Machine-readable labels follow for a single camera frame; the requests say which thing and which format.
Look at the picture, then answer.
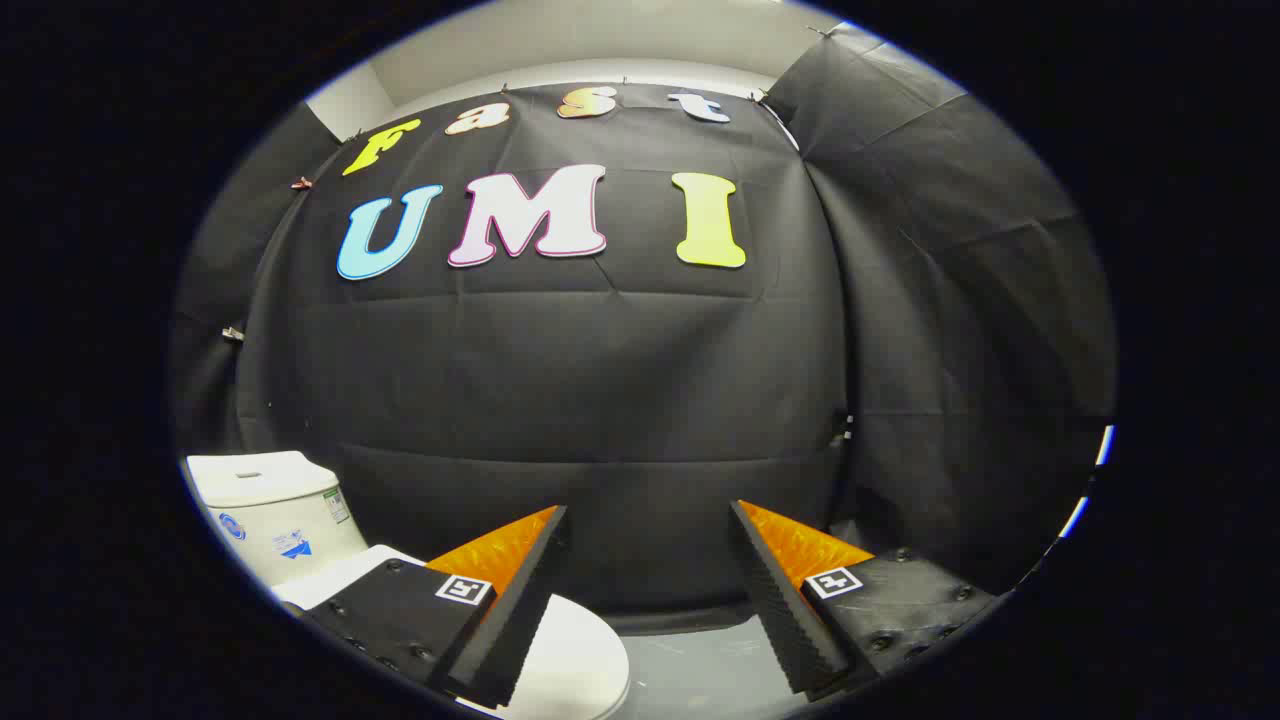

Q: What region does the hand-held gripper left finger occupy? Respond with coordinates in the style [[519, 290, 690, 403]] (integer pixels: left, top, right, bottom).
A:
[[300, 505, 573, 709]]

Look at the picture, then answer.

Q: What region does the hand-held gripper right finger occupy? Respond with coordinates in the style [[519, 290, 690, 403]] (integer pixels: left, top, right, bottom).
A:
[[730, 499, 1001, 699]]

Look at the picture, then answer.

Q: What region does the black backdrop cloth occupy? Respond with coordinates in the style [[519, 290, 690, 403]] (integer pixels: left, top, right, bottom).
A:
[[170, 22, 1116, 636]]

